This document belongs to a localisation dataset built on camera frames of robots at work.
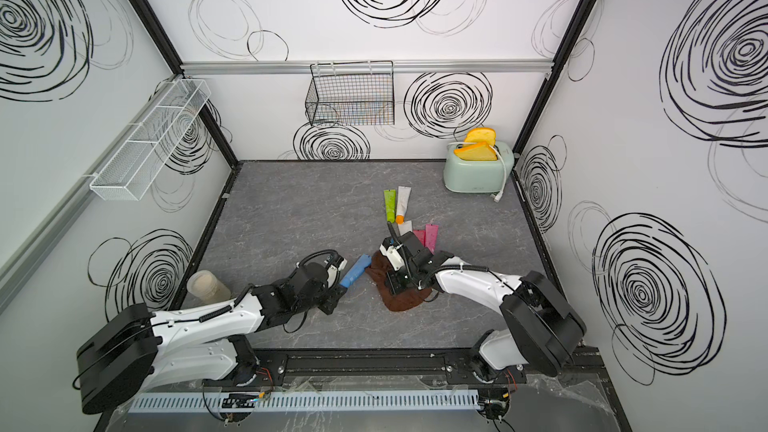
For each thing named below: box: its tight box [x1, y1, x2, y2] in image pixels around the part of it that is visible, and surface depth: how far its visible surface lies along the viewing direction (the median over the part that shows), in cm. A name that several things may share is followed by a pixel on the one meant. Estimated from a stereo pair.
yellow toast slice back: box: [464, 127, 497, 146], surface depth 102 cm
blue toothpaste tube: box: [340, 254, 372, 288], surface depth 91 cm
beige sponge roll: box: [187, 270, 231, 303], surface depth 80 cm
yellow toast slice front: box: [454, 142, 498, 161], surface depth 100 cm
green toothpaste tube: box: [383, 189, 397, 223], surface depth 107 cm
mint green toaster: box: [443, 142, 515, 193], surface depth 102 cm
